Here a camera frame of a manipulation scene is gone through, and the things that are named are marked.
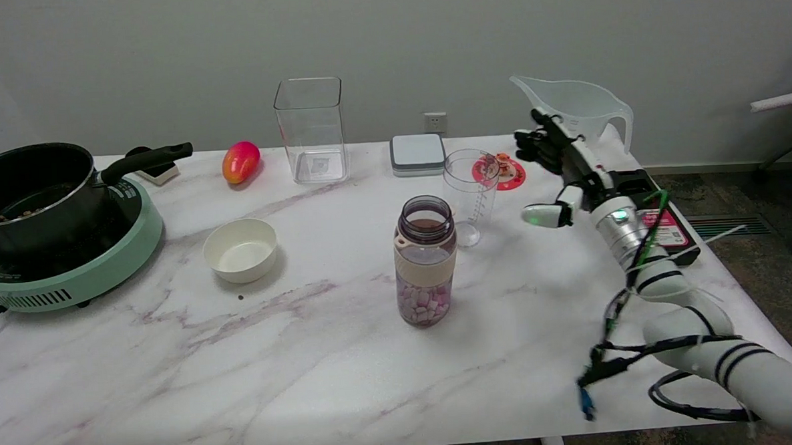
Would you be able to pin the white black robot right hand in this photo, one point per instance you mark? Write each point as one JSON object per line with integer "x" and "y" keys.
{"x": 584, "y": 174}

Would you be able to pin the small clear measuring cup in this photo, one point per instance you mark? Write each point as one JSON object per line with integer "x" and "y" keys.
{"x": 469, "y": 206}

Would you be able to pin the large clear measuring jug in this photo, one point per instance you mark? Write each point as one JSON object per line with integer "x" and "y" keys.
{"x": 578, "y": 104}

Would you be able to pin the red round coaster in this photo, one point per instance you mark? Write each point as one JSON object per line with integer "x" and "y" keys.
{"x": 511, "y": 174}

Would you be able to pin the black box with pink label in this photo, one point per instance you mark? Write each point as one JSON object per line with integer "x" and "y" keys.
{"x": 672, "y": 232}

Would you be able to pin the metal floor vent grille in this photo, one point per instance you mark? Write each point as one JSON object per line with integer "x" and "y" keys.
{"x": 730, "y": 225}

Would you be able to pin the white grey kitchen scale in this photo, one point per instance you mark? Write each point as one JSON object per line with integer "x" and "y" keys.
{"x": 418, "y": 153}

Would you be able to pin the bottle with pink candies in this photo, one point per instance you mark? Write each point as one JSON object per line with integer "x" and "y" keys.
{"x": 426, "y": 268}

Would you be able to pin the black chair base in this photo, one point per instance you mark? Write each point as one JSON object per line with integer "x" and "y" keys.
{"x": 784, "y": 151}

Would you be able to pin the white padded bar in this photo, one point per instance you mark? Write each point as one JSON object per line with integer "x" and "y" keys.
{"x": 785, "y": 99}

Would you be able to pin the clear square plastic container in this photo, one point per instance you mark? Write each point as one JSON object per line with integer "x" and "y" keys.
{"x": 312, "y": 136}

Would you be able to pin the red orange mango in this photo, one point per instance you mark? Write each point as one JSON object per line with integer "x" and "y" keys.
{"x": 240, "y": 162}

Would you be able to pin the white bowl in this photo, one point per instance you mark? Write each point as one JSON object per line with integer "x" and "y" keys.
{"x": 240, "y": 251}

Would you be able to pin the small white black device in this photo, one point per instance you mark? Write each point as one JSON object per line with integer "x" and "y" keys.
{"x": 160, "y": 172}

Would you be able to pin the green induction cooker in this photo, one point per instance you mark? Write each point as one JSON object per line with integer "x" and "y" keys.
{"x": 84, "y": 273}

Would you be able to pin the white wall socket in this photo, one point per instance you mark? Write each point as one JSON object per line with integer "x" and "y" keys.
{"x": 435, "y": 122}

